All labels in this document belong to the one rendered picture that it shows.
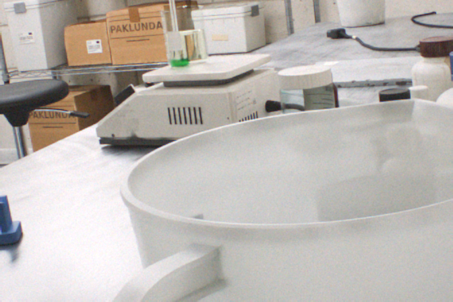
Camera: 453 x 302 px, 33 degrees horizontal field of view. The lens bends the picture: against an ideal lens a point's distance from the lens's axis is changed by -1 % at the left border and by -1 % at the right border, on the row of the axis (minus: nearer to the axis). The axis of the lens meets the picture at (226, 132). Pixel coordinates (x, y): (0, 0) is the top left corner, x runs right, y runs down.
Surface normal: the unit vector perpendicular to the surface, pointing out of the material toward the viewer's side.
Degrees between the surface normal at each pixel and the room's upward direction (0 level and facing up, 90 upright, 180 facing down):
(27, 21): 92
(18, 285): 0
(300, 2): 90
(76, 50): 91
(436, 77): 90
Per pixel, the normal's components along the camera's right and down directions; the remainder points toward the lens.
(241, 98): 0.87, 0.00
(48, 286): -0.12, -0.97
